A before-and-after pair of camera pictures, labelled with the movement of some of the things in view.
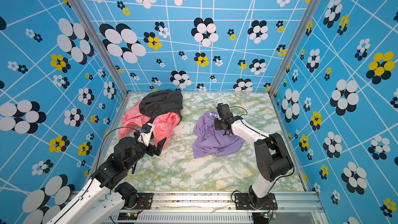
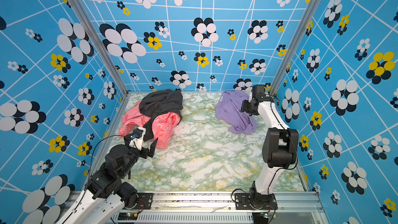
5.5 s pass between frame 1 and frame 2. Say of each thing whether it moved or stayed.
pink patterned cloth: stayed
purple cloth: moved
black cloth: stayed
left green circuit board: stayed
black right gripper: moved
